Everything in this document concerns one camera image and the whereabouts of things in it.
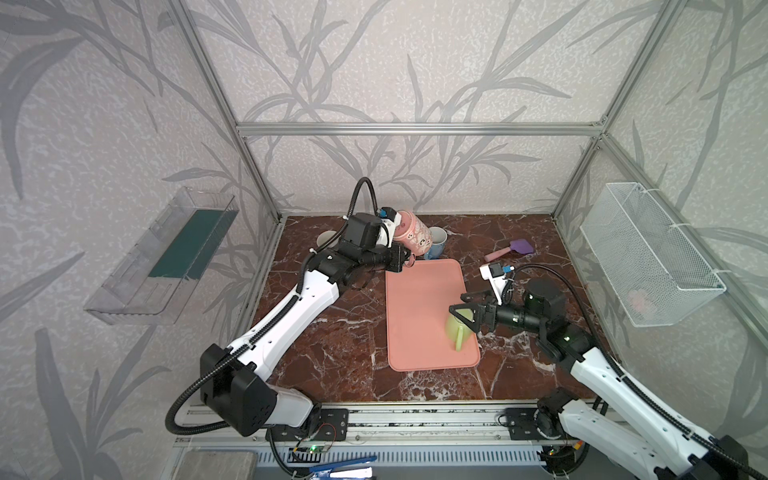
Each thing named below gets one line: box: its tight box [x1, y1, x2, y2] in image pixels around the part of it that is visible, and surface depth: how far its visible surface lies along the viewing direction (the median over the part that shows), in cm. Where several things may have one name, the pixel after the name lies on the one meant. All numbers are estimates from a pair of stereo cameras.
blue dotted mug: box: [424, 226, 447, 260], surface depth 104 cm
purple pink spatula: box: [484, 239, 534, 262], surface depth 112 cm
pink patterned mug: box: [393, 210, 433, 266], surface depth 72 cm
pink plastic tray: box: [386, 259, 481, 372], surface depth 91 cm
